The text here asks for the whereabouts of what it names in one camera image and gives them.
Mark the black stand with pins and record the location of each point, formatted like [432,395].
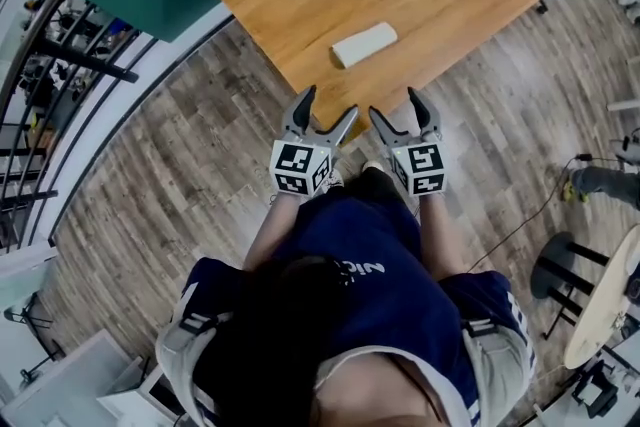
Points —
[30,320]

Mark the person's right white shoe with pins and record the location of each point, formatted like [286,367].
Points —
[373,165]

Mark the person's left forearm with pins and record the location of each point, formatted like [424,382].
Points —
[272,230]

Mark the black device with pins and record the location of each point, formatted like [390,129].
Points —
[595,392]

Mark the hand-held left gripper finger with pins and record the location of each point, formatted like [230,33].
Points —
[340,127]
[300,115]

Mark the person's left white shoe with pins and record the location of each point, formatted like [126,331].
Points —
[334,177]

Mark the person's right forearm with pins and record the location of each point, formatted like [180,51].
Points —
[442,235]

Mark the round pale table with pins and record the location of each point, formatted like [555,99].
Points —
[605,305]

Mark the black metal railing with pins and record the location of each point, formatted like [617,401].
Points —
[75,60]

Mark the person's white shoe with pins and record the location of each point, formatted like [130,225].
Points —
[373,165]
[334,177]

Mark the person's navy shirt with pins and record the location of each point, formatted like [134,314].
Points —
[380,315]

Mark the person's black trousers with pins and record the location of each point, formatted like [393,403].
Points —
[372,185]

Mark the white cabinet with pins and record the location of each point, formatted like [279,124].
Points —
[75,385]

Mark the white rectangular block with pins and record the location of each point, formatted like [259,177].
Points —
[365,44]

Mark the black stool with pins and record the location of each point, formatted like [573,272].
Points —
[555,265]

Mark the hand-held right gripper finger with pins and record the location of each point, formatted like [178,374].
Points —
[390,132]
[429,120]

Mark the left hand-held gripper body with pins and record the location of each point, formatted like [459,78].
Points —
[295,165]

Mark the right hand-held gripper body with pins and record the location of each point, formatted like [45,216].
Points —
[422,165]

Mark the white table leg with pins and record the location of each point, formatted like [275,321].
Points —
[625,105]

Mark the wooden desk with white legs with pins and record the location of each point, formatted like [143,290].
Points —
[400,0]

